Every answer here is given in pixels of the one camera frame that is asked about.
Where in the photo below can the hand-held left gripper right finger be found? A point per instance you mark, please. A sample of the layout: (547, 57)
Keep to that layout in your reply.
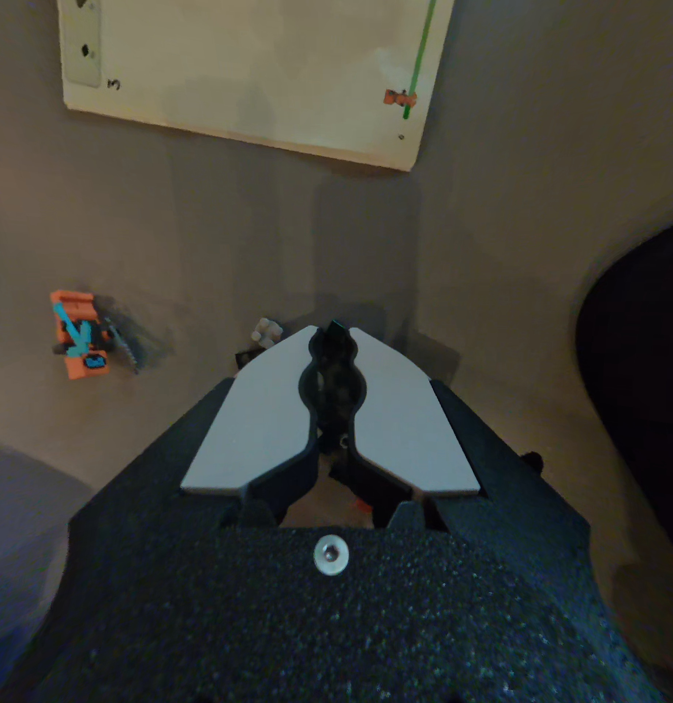
(413, 428)

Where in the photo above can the brick building instruction booklet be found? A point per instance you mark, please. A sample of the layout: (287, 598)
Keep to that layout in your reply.
(232, 66)

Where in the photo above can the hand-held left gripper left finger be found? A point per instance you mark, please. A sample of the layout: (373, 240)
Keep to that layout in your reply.
(248, 417)

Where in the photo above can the pile of small bricks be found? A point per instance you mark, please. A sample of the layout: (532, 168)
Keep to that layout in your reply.
(267, 332)

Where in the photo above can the orange and teal brick figure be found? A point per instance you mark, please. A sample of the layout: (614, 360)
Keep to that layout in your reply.
(75, 316)

